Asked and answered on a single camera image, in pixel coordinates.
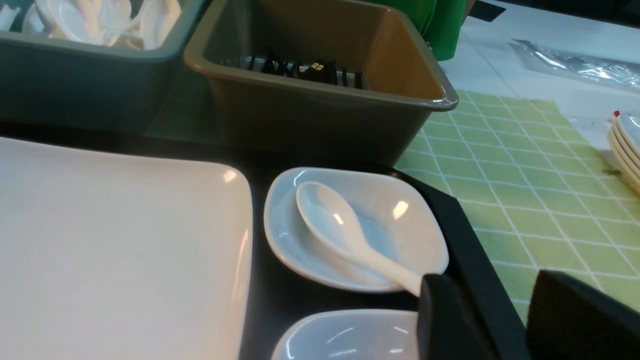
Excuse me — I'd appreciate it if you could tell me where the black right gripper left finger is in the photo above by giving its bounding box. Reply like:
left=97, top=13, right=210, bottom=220
left=417, top=274, right=498, bottom=360

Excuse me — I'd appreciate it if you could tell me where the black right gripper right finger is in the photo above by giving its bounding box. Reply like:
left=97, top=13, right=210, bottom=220
left=526, top=269, right=640, bottom=360

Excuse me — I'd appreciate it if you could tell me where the white small bowl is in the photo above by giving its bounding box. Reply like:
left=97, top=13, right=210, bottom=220
left=271, top=309, right=419, bottom=360

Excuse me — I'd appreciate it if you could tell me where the white square side dish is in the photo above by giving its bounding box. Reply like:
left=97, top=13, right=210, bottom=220
left=263, top=167, right=450, bottom=294

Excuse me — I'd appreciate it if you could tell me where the white ceramic soup spoon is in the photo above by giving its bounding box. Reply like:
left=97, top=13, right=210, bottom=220
left=295, top=181, right=422, bottom=297

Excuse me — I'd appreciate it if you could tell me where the large white square rice plate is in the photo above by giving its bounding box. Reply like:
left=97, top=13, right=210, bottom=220
left=0, top=137, right=254, bottom=360

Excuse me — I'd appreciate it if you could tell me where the green checkered table mat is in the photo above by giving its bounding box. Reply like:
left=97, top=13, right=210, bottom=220
left=395, top=90, right=640, bottom=322

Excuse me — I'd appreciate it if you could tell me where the black serving tray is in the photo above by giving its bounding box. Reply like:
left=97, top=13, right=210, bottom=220
left=1, top=120, right=530, bottom=360

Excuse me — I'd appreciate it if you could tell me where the stack of cream plates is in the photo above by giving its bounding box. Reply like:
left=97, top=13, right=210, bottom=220
left=606, top=111, right=640, bottom=194

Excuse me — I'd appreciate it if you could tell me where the clear plastic bag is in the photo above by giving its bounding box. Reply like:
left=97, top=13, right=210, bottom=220
left=509, top=39, right=640, bottom=94

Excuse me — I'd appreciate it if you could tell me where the pile of black chopsticks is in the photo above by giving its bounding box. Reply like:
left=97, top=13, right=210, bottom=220
left=239, top=47, right=370, bottom=91

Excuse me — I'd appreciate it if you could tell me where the brown plastic chopstick bin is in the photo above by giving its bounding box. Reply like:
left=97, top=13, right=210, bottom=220
left=183, top=0, right=458, bottom=166

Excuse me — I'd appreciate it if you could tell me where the pile of white spoons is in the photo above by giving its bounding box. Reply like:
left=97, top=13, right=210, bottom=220
left=1, top=0, right=187, bottom=54

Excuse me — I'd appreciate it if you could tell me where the teal plastic spoon bin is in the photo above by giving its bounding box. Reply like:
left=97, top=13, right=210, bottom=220
left=0, top=0, right=210, bottom=133

